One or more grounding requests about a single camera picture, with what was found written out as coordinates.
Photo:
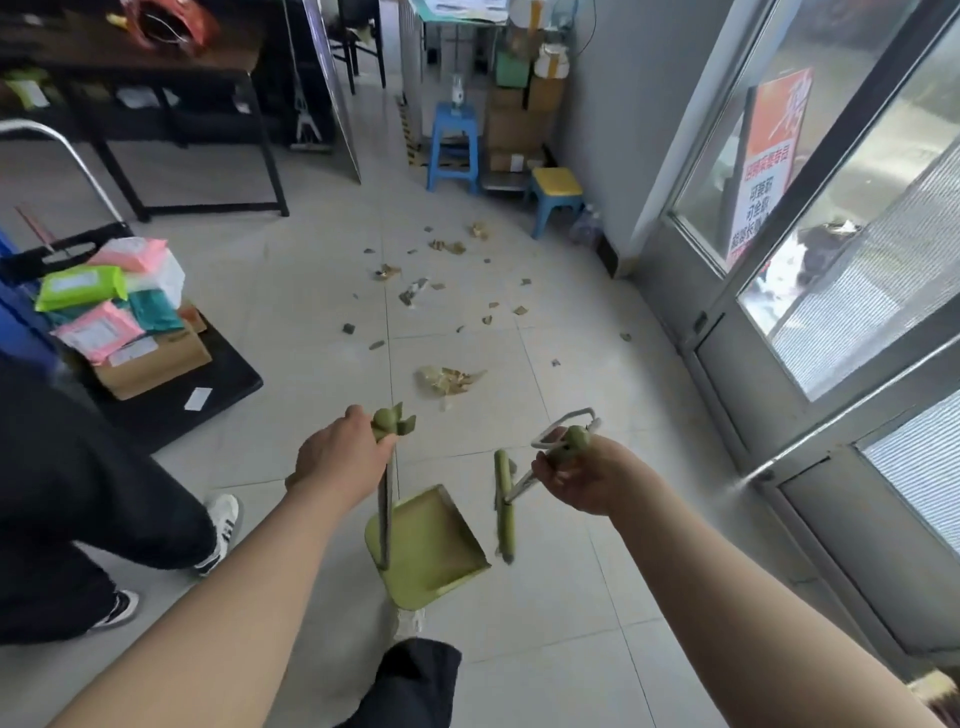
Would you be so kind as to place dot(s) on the aluminium screen door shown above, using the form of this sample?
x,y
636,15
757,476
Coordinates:
x,y
862,300
862,525

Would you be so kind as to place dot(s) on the person's left forearm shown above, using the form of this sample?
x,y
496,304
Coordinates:
x,y
225,615

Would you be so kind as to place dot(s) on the fixed glass window panel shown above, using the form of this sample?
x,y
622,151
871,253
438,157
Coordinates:
x,y
712,150

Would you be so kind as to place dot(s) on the white paper label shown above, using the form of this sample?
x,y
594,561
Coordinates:
x,y
197,399

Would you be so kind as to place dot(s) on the medium cardboard box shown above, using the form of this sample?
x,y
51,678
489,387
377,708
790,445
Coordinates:
x,y
546,94

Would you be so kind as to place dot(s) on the flat cardboard box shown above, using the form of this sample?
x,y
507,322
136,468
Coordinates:
x,y
510,161

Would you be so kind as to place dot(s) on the black platform trolley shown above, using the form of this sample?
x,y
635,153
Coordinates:
x,y
217,382

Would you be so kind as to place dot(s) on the person's black trousers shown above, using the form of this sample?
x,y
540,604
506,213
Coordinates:
x,y
409,686

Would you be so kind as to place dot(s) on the orange standing sign board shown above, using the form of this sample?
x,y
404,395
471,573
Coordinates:
x,y
769,165

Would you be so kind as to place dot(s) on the dark blue standing board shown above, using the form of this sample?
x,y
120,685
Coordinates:
x,y
330,90

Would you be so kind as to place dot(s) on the teal plastic parcel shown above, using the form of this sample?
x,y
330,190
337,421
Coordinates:
x,y
154,311

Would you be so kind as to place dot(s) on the grey flat mop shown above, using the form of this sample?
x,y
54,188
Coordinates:
x,y
307,131

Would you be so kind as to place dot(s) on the white parcel yellow tape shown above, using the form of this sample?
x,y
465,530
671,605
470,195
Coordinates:
x,y
525,11
551,60

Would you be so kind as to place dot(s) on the tall blue plastic stool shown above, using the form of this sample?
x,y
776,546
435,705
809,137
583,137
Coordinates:
x,y
454,120

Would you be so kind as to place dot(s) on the grey perforated metal platform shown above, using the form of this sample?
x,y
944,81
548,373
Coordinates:
x,y
502,181

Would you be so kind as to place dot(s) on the yellow top blue stool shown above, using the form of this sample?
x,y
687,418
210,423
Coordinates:
x,y
556,184

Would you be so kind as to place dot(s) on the cardboard box white label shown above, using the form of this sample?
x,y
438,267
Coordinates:
x,y
157,367

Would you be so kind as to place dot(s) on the green label water bottle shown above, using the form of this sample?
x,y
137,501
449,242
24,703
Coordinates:
x,y
456,91

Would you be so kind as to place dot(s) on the bright green plastic parcel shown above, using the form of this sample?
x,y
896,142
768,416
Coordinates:
x,y
79,287

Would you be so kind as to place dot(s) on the wooden table black frame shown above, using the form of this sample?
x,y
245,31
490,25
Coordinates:
x,y
112,45

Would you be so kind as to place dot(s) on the pink plastic parcel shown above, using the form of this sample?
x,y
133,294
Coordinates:
x,y
97,330
131,253

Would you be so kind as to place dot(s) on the person's right hand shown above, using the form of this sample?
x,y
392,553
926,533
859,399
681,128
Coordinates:
x,y
592,480

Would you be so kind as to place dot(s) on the white metal rack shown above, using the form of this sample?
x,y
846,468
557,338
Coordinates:
x,y
409,60

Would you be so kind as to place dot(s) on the clear plastic water bottle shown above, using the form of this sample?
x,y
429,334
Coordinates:
x,y
581,226
596,223

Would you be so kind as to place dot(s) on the green dustpan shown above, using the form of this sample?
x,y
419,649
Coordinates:
x,y
435,547

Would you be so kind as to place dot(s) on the green box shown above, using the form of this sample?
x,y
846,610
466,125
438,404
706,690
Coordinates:
x,y
512,71

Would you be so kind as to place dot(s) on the large cardboard box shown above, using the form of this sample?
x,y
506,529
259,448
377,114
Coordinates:
x,y
514,127

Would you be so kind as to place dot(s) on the person's left hand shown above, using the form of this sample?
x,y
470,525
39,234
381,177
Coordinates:
x,y
337,457

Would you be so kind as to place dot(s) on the person's left white shoe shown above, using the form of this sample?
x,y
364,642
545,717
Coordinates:
x,y
409,624

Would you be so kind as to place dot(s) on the yellow black hazard tape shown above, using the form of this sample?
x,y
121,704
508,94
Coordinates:
x,y
409,142

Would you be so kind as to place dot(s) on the cardboard scraps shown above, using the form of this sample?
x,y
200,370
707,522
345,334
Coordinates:
x,y
448,379

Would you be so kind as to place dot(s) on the person's right forearm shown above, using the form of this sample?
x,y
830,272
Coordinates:
x,y
750,622

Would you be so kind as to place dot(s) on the black chair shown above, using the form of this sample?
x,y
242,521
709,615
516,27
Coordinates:
x,y
360,15

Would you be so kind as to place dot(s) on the red plastic bag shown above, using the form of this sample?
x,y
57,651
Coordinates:
x,y
169,19

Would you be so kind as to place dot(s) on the green broom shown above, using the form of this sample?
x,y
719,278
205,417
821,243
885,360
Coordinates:
x,y
504,525

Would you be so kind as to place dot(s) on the grey tiled floor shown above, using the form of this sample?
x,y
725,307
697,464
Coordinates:
x,y
300,285

